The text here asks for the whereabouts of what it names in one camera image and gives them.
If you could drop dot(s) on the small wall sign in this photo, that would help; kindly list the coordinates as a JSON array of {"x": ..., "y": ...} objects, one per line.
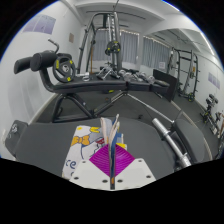
[{"x": 71, "y": 37}]

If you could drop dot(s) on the black yellow weight plate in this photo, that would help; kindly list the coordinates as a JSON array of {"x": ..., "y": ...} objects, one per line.
[
  {"x": 113, "y": 48},
  {"x": 65, "y": 68}
]

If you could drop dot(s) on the black roller pad bench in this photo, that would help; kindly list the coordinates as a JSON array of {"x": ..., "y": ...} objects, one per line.
[{"x": 90, "y": 87}]

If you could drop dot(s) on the large purple wall poster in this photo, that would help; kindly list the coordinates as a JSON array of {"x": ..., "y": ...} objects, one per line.
[{"x": 39, "y": 24}]

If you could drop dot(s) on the silver barbell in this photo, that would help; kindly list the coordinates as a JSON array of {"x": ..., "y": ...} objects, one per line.
[{"x": 170, "y": 141}]

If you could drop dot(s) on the silver barbell collar clip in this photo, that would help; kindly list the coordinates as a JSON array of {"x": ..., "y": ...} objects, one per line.
[{"x": 14, "y": 128}]

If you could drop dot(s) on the small purple wall poster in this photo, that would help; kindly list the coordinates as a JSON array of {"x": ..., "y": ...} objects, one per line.
[{"x": 215, "y": 80}]

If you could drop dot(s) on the grey power rack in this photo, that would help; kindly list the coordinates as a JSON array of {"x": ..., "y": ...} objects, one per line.
[{"x": 116, "y": 31}]

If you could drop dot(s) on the group of dumbbells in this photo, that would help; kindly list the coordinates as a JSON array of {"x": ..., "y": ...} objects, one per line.
[{"x": 138, "y": 76}]

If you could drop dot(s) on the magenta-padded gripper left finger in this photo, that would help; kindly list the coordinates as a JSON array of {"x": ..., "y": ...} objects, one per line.
[{"x": 90, "y": 173}]

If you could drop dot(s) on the grey window curtain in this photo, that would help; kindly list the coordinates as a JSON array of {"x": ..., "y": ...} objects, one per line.
[
  {"x": 130, "y": 46},
  {"x": 156, "y": 52}
]

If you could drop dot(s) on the short ceiling light strip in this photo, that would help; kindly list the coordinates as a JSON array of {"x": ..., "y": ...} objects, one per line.
[{"x": 207, "y": 43}]

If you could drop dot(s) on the blue orange printed towel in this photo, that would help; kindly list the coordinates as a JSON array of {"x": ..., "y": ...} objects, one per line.
[{"x": 83, "y": 143}]

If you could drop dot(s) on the black padded workout bench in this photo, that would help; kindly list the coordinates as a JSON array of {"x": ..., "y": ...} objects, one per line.
[{"x": 43, "y": 143}]

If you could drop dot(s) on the black box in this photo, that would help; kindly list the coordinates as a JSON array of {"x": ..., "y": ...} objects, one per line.
[{"x": 166, "y": 85}]

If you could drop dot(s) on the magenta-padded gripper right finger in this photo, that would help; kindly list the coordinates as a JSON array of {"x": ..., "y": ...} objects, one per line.
[{"x": 133, "y": 173}]

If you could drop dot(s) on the black seat pad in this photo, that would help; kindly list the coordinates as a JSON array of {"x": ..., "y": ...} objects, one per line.
[{"x": 193, "y": 140}]

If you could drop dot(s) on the dumbbell rack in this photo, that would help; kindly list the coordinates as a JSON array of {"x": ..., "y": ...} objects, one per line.
[{"x": 211, "y": 113}]

